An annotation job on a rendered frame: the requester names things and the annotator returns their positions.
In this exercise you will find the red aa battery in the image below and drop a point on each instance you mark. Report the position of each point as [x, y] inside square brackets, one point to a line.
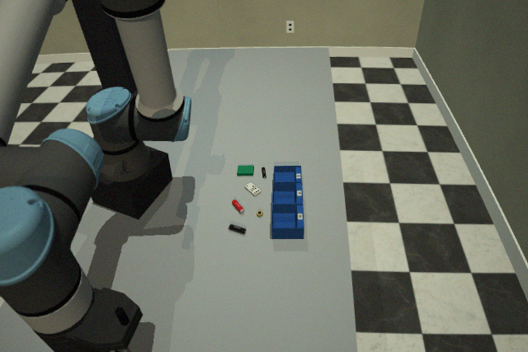
[238, 206]

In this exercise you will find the white domino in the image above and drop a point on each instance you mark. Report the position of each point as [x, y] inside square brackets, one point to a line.
[252, 189]

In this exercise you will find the blue rack of bins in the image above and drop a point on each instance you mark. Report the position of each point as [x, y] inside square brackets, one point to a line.
[287, 221]

